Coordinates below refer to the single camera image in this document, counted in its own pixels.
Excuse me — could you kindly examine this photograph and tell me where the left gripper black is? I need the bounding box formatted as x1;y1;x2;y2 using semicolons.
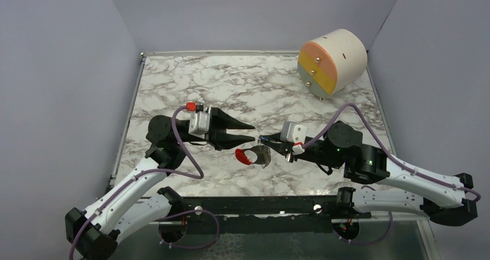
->
178;107;256;151

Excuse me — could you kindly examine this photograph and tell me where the silver red wristlet keychain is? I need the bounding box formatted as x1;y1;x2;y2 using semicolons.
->
235;144;272;168

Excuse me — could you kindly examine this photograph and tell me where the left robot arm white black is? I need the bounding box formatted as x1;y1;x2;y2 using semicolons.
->
65;102;255;259

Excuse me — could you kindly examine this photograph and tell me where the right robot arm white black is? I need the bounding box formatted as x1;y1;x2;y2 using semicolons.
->
259;121;478;226

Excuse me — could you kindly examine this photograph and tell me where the round cream drawer cabinet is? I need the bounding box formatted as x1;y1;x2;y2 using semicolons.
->
297;29;368;99

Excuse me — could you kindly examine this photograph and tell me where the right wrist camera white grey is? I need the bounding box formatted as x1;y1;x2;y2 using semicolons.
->
280;121;307;155

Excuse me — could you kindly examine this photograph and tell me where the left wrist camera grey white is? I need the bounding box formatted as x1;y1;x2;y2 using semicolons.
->
188;107;211;139

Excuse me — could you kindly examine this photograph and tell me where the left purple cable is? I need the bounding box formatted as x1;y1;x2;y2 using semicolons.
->
68;102;205;260

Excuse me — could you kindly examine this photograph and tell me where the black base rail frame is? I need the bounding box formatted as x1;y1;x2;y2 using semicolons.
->
105;187;372;244

